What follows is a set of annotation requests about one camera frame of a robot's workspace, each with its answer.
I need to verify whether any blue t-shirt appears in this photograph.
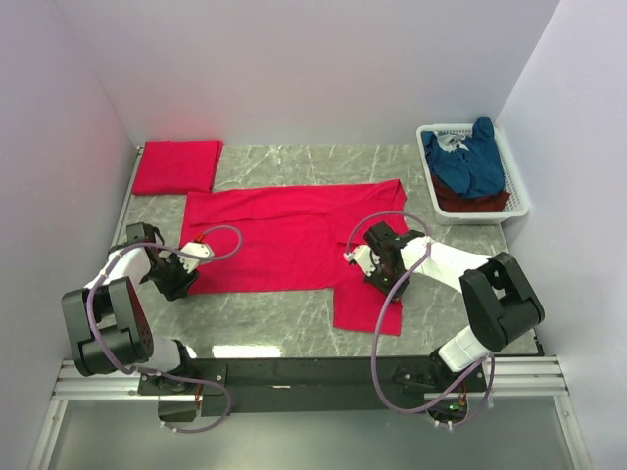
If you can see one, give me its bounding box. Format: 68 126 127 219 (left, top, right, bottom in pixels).
420 117 506 199

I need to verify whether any white plastic basket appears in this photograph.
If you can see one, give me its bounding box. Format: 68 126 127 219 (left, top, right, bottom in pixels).
415 123 529 225

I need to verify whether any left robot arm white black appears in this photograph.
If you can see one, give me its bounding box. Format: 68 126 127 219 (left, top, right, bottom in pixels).
61 222 212 394

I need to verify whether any folded red t-shirt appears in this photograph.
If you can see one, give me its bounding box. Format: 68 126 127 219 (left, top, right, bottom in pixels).
131 140 223 196

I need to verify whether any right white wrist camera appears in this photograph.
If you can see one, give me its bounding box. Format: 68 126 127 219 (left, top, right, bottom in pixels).
343 245 376 276

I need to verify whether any aluminium rail frame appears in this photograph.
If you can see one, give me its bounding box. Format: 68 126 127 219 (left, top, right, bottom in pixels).
28 356 594 469

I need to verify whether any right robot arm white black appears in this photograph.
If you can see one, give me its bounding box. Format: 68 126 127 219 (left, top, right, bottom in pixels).
344 222 545 393

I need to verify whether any dark red t-shirt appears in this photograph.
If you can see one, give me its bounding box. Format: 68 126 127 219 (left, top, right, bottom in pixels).
432 176 510 213

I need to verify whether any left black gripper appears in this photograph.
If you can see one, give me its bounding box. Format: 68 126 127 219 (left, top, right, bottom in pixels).
144 248 200 301

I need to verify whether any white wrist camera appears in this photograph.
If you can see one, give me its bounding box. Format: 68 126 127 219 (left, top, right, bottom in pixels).
343 245 376 276
178 242 214 273

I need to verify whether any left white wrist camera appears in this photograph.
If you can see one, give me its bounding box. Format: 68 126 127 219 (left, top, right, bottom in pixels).
178 242 214 273

